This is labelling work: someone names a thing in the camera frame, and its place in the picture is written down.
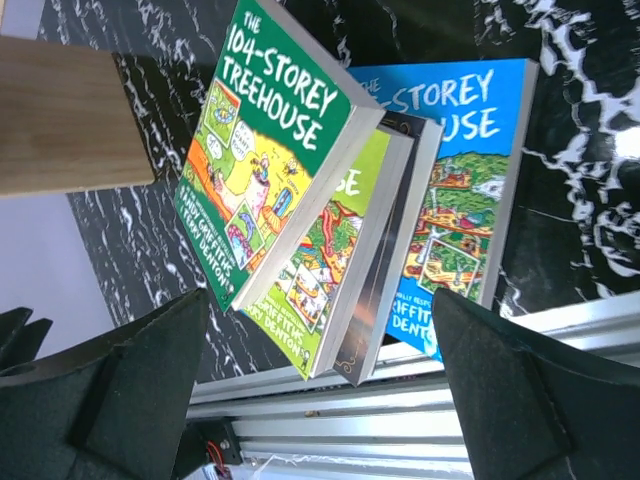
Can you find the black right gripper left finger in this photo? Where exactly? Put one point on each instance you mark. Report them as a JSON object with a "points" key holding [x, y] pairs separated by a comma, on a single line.
{"points": [[112, 407]]}

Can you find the dark Tale of Two Cities book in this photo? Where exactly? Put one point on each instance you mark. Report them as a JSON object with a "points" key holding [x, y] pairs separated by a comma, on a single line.
{"points": [[358, 353]]}

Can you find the blue 26-storey treehouse book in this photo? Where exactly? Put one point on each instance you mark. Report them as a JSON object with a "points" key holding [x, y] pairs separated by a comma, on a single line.
{"points": [[459, 237]]}

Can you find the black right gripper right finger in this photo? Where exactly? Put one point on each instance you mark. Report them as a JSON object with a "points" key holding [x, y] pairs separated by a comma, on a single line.
{"points": [[532, 407]]}

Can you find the dark green 104-storey treehouse book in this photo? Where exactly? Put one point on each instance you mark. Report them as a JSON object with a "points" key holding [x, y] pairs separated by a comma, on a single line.
{"points": [[282, 124]]}

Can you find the aluminium rail frame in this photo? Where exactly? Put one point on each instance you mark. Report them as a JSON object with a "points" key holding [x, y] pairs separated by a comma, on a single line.
{"points": [[400, 424]]}

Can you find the light green 65-storey treehouse book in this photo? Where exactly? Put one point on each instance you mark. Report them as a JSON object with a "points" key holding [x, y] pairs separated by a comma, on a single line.
{"points": [[308, 307]]}

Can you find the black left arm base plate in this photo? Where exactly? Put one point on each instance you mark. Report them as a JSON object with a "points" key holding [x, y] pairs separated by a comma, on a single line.
{"points": [[207, 442]]}

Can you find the wooden shelf stand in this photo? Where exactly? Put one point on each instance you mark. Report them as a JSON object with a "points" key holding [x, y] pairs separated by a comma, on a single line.
{"points": [[66, 122]]}

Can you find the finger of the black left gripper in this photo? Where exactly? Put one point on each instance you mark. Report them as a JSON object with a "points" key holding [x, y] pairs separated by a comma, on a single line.
{"points": [[12, 322], [35, 337]]}

